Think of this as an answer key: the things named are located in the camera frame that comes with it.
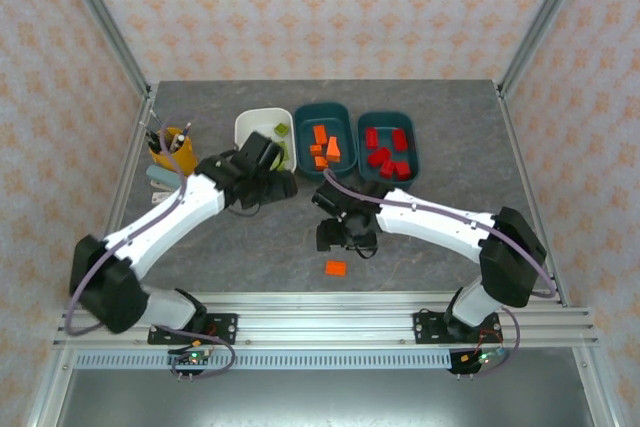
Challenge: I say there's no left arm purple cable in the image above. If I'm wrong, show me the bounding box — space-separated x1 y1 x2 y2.
65 111 237 382

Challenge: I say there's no right controller board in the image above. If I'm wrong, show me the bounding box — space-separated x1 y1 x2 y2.
462 349 506 366

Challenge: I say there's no yellow pen cup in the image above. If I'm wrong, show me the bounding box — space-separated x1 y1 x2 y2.
148 126 199 177

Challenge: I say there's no slotted grey cable duct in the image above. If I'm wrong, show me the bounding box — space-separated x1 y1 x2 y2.
73 351 454 371

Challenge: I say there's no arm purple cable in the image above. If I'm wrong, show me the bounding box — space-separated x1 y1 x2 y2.
65 111 237 382
323 169 559 379

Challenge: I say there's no teal bin with orange bricks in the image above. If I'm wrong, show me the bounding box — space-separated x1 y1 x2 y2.
293 102 359 184

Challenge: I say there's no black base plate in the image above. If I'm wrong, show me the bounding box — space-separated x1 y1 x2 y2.
413 311 503 346
148 313 239 346

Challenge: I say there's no grey metal sheet panel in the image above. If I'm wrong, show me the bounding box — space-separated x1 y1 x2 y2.
54 368 599 427

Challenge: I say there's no white plastic bin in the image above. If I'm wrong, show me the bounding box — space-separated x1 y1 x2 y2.
234 106 299 174

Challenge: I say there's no teal bin with red bricks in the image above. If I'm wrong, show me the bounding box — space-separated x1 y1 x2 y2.
356 110 421 193

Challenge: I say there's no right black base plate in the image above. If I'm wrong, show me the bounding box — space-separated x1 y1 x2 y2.
413 311 503 346

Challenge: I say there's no right aluminium upright post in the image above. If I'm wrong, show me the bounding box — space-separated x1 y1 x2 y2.
499 0 597 96

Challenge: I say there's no left controller board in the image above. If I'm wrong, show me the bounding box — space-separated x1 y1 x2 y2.
169 349 211 366

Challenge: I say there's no black marker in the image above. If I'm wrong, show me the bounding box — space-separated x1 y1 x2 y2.
144 129 169 154

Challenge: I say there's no thin metal rod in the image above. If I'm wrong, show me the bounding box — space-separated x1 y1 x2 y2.
151 108 170 137

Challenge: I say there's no light blue stapler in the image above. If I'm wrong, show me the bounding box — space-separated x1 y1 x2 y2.
146 164 179 189

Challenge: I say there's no aluminium mounting rail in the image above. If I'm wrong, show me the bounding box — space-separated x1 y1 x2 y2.
52 290 600 350

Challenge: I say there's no aluminium upright post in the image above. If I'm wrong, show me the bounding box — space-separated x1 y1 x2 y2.
499 0 597 96
52 0 153 98

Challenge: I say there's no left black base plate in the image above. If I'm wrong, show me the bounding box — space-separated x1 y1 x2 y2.
148 313 239 346

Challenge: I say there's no right aluminium table rail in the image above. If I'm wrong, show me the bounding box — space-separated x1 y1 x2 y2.
497 84 617 427

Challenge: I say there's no controller board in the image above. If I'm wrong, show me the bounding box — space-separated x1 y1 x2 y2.
462 349 506 366
169 349 211 366

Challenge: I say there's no left aluminium table rail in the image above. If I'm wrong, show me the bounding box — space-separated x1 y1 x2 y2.
24 86 156 427

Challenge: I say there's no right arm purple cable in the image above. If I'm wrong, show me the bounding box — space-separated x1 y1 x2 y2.
323 169 559 379

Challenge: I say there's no left thin black cable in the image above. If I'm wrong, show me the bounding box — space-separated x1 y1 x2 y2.
227 201 264 218

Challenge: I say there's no left aluminium upright post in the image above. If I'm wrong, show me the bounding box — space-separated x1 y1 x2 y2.
52 0 153 98

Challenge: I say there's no aluminium table rail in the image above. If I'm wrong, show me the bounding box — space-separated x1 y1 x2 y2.
497 84 617 427
24 86 156 427

